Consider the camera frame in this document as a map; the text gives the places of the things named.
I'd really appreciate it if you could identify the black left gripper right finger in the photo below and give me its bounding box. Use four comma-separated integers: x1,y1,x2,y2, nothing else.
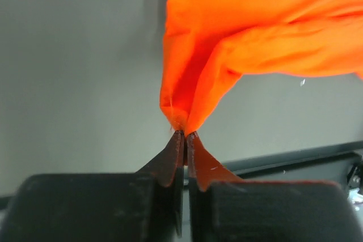
186,133,360,241

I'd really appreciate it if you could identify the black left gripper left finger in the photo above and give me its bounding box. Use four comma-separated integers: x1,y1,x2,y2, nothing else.
5,131,185,241

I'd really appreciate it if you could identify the orange t-shirt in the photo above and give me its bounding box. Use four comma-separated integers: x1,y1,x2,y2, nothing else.
159,0,362,134

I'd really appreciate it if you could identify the aluminium table frame rail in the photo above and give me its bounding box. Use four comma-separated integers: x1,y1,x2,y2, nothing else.
1,134,362,213

